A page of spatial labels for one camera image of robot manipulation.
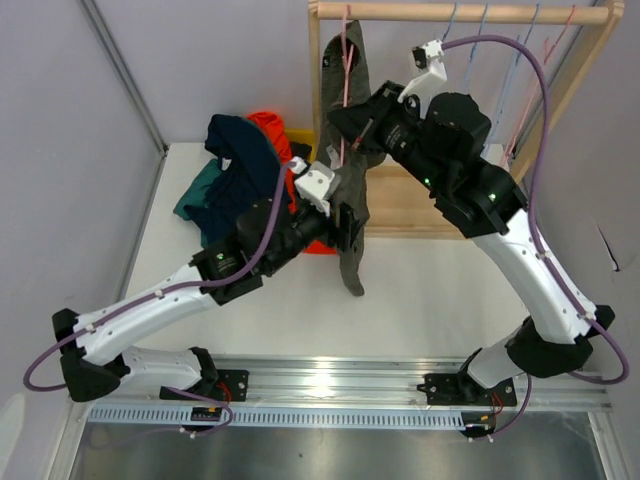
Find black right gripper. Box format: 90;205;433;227
328;80;449;193

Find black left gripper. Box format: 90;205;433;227
264;192;368;275

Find orange shorts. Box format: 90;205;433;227
247;111;336;255

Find olive green shorts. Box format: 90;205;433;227
319;19;374;297

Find pink hanger with olive shorts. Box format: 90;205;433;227
337;2;357;171

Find navy blue shorts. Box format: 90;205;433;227
189;114;281;247

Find blue hanger with navy shorts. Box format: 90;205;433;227
441;2;459;43

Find teal green shorts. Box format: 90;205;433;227
173;158;222;221

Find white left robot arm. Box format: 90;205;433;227
52;199;363;402

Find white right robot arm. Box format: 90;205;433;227
327;82;615;404

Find wooden clothes rack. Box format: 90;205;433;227
308;1;625;240

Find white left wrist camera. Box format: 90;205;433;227
289;156;340;218

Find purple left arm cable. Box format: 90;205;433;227
23;162;301;444

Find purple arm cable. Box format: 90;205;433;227
439;34;630;444
23;162;301;444

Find aluminium mounting rail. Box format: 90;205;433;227
72;348;612;412

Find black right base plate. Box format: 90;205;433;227
416;373;517;407

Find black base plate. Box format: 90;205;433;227
185;369;250;402
416;373;517;407

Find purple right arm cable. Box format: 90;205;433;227
439;34;630;444

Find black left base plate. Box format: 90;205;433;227
185;369;250;402

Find white slotted cable duct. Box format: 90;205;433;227
89;404;465;431

